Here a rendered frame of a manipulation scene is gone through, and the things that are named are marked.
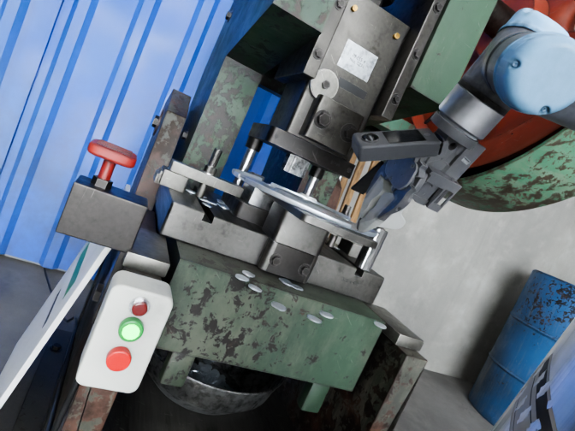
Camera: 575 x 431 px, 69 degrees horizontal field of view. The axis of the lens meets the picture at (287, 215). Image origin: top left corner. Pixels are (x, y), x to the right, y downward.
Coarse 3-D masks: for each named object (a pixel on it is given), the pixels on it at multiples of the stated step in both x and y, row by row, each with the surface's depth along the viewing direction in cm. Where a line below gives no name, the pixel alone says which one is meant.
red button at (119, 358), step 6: (114, 348) 50; (120, 348) 50; (126, 348) 50; (108, 354) 49; (114, 354) 49; (120, 354) 49; (126, 354) 49; (108, 360) 49; (114, 360) 49; (120, 360) 49; (126, 360) 50; (108, 366) 49; (114, 366) 49; (120, 366) 50; (126, 366) 50
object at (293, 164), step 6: (288, 156) 86; (294, 156) 86; (288, 162) 86; (294, 162) 86; (300, 162) 86; (306, 162) 87; (282, 168) 87; (288, 168) 87; (294, 168) 86; (300, 168) 87; (306, 168) 88; (294, 174) 86; (300, 174) 87
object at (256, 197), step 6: (246, 186) 87; (252, 186) 84; (246, 192) 86; (252, 192) 82; (258, 192) 82; (246, 198) 84; (252, 198) 82; (258, 198) 83; (264, 198) 83; (270, 198) 84; (252, 204) 83; (258, 204) 83; (264, 204) 83; (270, 204) 84
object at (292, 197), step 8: (240, 176) 74; (248, 176) 84; (256, 176) 87; (256, 184) 66; (264, 184) 82; (272, 184) 90; (272, 192) 64; (280, 192) 73; (288, 192) 78; (296, 192) 92; (288, 200) 63; (296, 200) 72; (304, 200) 75; (312, 200) 92; (304, 208) 63; (312, 208) 72; (320, 208) 73; (328, 208) 91; (320, 216) 64; (328, 216) 64; (336, 216) 80; (344, 216) 88; (344, 224) 65; (352, 224) 78; (368, 232) 69; (376, 232) 77
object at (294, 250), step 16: (272, 208) 77; (288, 208) 65; (272, 224) 74; (288, 224) 72; (304, 224) 73; (320, 224) 60; (336, 224) 65; (272, 240) 72; (288, 240) 73; (304, 240) 74; (320, 240) 75; (352, 240) 63; (368, 240) 64; (272, 256) 72; (288, 256) 73; (304, 256) 74; (272, 272) 73; (288, 272) 74; (304, 272) 74
